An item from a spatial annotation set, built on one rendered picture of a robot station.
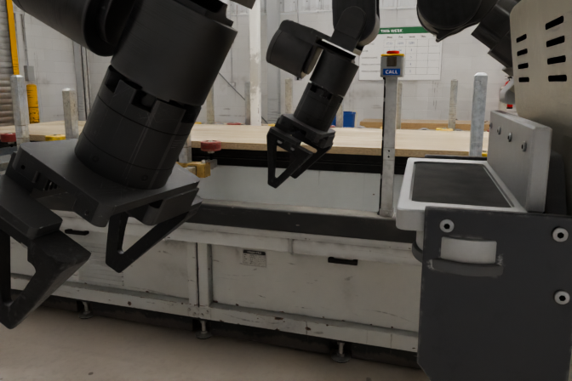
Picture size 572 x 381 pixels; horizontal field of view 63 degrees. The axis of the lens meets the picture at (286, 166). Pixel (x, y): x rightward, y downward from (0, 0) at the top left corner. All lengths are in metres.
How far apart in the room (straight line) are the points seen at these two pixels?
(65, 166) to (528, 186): 0.30
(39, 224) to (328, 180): 1.59
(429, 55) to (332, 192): 6.98
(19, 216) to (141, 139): 0.07
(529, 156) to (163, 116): 0.25
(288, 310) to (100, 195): 1.84
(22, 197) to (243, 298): 1.88
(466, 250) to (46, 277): 0.26
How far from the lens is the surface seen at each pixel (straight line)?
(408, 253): 1.64
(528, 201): 0.37
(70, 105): 2.02
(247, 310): 2.11
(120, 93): 0.27
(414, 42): 8.69
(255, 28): 2.66
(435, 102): 8.68
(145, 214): 0.30
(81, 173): 0.27
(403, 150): 1.73
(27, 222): 0.26
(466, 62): 8.70
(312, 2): 9.04
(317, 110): 0.66
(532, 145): 0.36
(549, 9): 0.42
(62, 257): 0.25
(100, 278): 2.47
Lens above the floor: 1.13
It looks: 10 degrees down
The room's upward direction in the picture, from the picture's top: straight up
